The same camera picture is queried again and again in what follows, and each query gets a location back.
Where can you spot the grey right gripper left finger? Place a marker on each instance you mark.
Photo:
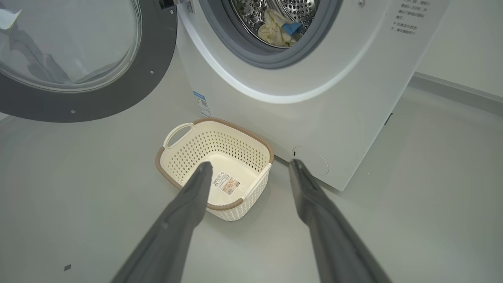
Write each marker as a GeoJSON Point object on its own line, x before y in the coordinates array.
{"type": "Point", "coordinates": [173, 236]}

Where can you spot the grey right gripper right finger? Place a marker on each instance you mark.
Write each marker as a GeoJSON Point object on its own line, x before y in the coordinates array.
{"type": "Point", "coordinates": [334, 236]}

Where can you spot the dark round washing machine door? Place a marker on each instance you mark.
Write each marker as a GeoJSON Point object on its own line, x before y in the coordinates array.
{"type": "Point", "coordinates": [157, 78]}

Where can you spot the cream garment with blue patch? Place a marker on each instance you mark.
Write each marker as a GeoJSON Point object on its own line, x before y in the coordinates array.
{"type": "Point", "coordinates": [275, 33]}

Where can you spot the cream perforated laundry basket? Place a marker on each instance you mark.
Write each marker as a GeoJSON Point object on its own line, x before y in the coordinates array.
{"type": "Point", "coordinates": [220, 145]}

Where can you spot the white front-load washing machine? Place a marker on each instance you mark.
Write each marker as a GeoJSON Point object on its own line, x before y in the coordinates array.
{"type": "Point", "coordinates": [314, 118]}

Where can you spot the white product label sticker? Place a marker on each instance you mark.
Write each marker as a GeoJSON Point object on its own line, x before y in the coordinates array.
{"type": "Point", "coordinates": [228, 184]}

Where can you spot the blue energy label sticker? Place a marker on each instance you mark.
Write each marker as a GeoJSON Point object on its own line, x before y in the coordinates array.
{"type": "Point", "coordinates": [201, 103]}

